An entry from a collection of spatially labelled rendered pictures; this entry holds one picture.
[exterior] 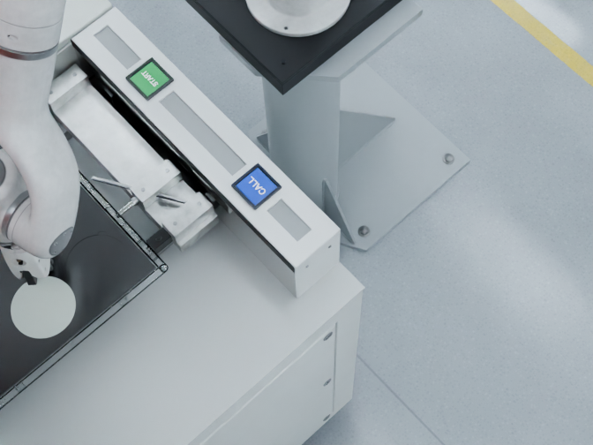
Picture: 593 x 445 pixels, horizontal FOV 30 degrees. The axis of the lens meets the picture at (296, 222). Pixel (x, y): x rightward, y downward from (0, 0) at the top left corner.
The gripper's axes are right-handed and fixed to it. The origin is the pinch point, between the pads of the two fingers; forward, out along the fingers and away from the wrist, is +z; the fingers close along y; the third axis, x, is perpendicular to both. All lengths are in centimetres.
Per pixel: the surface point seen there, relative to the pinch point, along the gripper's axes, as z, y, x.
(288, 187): -3.5, 8.6, -38.9
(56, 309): 2.5, -7.0, -2.1
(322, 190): 76, 44, -46
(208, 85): 93, 83, -19
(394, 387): 93, 0, -60
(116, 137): 4.5, 23.3, -10.8
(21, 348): 2.6, -12.8, 3.0
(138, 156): 4.5, 19.4, -14.5
